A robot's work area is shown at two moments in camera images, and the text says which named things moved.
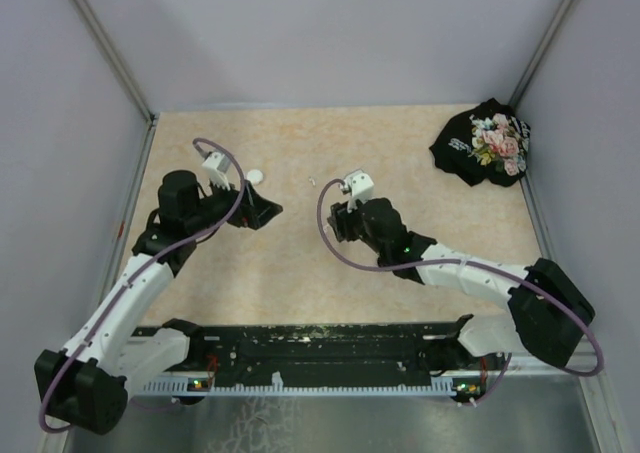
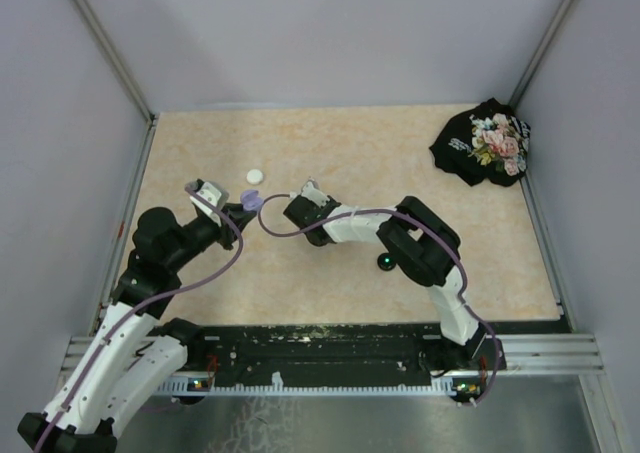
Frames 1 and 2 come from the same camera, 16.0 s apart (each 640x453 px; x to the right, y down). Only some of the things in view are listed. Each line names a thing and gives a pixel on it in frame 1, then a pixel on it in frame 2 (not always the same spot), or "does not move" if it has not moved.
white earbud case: [255, 176] does not move
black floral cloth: [486, 143] does not move
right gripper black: [342, 219] -> [330, 201]
